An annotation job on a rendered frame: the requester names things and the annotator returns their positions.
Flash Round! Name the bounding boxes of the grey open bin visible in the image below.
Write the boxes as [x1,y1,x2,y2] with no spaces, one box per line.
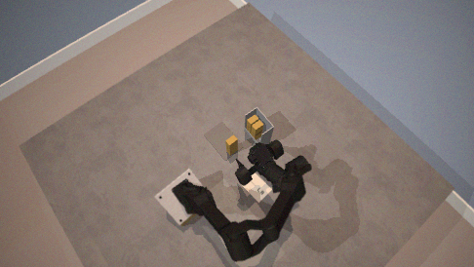
[245,107,274,144]

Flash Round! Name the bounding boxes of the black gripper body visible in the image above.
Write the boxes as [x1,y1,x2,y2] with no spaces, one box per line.
[235,139,284,186]

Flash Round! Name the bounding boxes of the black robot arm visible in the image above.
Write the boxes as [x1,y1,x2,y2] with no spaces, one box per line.
[171,142,312,261]

